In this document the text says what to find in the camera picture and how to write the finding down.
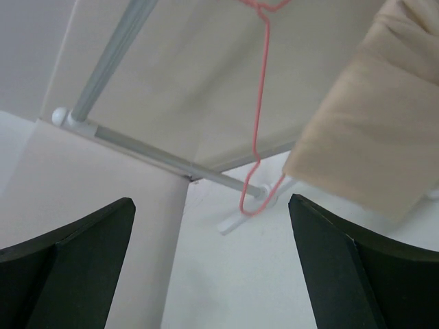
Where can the beige drawstring trousers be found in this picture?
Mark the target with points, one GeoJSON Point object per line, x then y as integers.
{"type": "Point", "coordinates": [374, 138]}

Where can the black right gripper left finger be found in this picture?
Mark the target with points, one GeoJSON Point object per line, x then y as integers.
{"type": "Point", "coordinates": [67, 278]}

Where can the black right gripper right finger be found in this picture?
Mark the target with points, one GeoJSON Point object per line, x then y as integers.
{"type": "Point", "coordinates": [357, 278]}

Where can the white clothes rack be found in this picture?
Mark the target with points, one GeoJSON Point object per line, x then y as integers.
{"type": "Point", "coordinates": [177, 81]}

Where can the pink wire hanger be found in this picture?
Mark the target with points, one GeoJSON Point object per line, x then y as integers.
{"type": "Point", "coordinates": [260, 8]}

